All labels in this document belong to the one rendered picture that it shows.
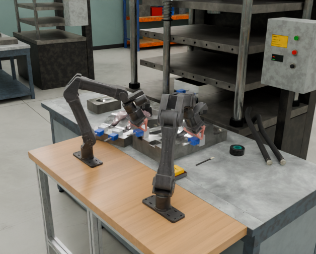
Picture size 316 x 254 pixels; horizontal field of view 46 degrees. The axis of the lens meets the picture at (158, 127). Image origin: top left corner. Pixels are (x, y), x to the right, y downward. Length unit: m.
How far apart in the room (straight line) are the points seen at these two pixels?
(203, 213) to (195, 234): 0.14
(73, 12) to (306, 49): 4.36
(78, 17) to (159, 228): 4.92
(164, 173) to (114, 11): 8.55
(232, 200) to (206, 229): 0.24
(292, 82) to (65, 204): 1.94
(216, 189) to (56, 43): 4.89
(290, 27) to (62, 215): 2.07
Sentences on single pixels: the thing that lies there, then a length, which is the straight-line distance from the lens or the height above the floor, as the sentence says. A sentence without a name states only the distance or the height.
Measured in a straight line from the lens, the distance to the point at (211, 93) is 2.85.
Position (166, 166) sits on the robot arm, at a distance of 1.47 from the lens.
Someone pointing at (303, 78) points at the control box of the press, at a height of 1.16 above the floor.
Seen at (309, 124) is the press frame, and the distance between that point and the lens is 3.22.
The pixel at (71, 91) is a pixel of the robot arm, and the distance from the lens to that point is 1.81.
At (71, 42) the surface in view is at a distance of 6.35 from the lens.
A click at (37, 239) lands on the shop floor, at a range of 2.81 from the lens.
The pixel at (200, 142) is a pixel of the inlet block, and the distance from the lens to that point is 1.85.
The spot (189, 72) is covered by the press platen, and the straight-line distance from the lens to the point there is 2.80.
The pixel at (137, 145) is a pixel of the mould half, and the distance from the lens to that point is 2.04.
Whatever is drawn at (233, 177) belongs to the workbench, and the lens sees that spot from 1.83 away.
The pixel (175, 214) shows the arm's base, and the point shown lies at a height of 0.81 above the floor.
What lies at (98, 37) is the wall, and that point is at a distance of 9.69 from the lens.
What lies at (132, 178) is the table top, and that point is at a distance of 1.79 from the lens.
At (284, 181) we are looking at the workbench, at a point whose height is 0.80.
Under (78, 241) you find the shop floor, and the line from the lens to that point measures 2.72.
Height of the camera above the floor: 1.69
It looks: 22 degrees down
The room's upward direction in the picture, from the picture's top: straight up
